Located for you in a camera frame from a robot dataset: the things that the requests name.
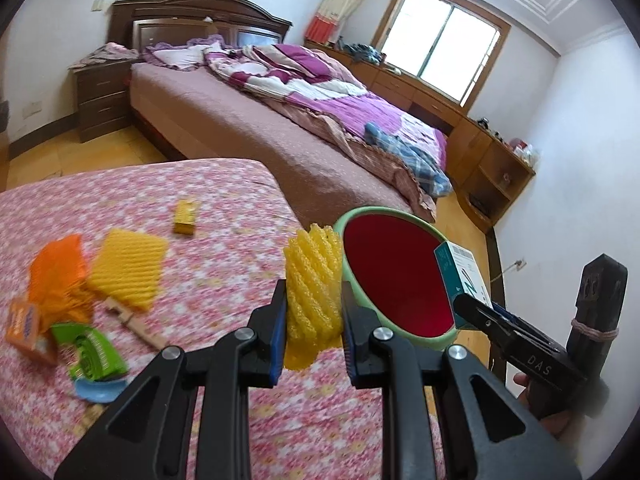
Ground orange box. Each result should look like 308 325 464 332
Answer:
6 297 58 366

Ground bed with brown cover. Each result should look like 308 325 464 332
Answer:
129 35 453 226

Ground wooden clip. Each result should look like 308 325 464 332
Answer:
102 296 171 351

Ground floral curtain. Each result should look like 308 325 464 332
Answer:
304 0 383 46

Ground person's right hand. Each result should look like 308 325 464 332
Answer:
514 372 576 438

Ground red and white containers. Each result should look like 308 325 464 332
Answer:
510 137 541 166

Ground pink rope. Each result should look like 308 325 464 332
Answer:
572 319 621 339

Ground light wooden cabinet desk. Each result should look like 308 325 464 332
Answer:
305 40 536 233

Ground teal clothes pile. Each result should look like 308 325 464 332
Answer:
342 40 383 66

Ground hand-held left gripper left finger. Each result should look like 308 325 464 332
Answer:
54 279 290 480

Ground purple and white quilt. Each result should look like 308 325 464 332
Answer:
202 42 448 196

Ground small yellow box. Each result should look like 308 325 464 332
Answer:
173 200 198 236

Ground teal and white carton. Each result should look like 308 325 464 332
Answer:
434 241 490 331

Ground dark wooden headboard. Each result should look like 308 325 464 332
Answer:
110 0 293 61

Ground pink clothes pile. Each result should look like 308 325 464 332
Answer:
67 42 141 71

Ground blue plaid garment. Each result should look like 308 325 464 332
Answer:
364 121 453 196

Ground purple frilled pillow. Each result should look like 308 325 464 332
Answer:
145 35 226 70

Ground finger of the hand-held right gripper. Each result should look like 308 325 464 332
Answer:
487 301 557 349
455 293 522 357

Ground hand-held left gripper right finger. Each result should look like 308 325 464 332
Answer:
340 281 583 480

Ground dark wooden nightstand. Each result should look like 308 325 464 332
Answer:
74 57 133 143

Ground black wooden post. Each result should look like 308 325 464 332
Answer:
567 254 628 391

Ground green bin with red inside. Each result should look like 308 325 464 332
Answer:
334 206 458 352

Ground orange foam net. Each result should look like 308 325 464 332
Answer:
27 234 96 328

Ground pink floral tablecloth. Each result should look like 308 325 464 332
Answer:
0 158 446 480

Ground green snack packet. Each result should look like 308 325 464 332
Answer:
50 322 129 381

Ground yellow foam net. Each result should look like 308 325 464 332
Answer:
283 223 346 372
86 228 170 313

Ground flat yellow foam net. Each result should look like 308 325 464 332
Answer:
86 228 170 313

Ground thin grey cable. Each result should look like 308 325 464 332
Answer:
490 262 521 282

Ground wooden framed window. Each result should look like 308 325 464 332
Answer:
372 0 511 113

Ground blue plastic piece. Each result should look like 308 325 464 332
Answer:
72 377 131 405

